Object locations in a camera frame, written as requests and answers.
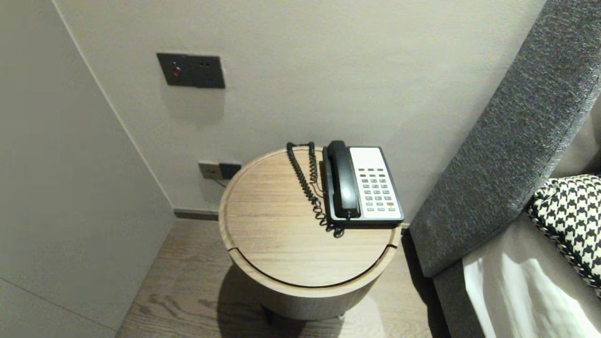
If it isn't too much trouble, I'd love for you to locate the curved wooden table drawer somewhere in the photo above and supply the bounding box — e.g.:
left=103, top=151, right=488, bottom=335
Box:
left=228, top=243, right=402, bottom=323

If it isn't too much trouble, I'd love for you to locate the black telephone handset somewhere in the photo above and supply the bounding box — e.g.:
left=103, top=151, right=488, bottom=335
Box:
left=326, top=140, right=362, bottom=220

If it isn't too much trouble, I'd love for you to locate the round wooden bedside table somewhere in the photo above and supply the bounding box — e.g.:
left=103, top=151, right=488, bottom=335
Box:
left=219, top=146, right=403, bottom=323

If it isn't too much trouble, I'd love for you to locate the black and white desk telephone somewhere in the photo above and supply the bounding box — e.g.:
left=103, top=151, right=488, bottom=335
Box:
left=322, top=146, right=405, bottom=229

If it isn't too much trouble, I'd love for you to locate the grey fabric bed headboard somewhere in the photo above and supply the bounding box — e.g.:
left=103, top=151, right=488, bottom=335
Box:
left=408, top=0, right=601, bottom=338

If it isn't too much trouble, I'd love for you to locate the white bed sheet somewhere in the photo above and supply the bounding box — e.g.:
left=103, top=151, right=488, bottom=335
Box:
left=462, top=94, right=601, bottom=338

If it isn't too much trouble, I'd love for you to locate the black white houndstooth pillow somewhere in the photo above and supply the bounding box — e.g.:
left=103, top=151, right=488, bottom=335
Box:
left=524, top=174, right=601, bottom=300

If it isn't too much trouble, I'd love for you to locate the black coiled phone cord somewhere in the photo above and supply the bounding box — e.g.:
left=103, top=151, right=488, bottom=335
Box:
left=287, top=141, right=345, bottom=238

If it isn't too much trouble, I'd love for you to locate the black wall socket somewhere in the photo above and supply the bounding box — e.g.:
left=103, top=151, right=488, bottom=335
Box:
left=218, top=162, right=243, bottom=180

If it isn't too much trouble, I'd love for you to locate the beige wall socket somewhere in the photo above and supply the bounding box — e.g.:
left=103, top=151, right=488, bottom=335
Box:
left=198, top=161, right=221, bottom=180

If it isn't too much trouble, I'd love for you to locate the dark wall switch panel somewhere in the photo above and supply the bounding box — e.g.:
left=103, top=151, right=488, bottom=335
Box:
left=156, top=53, right=226, bottom=89

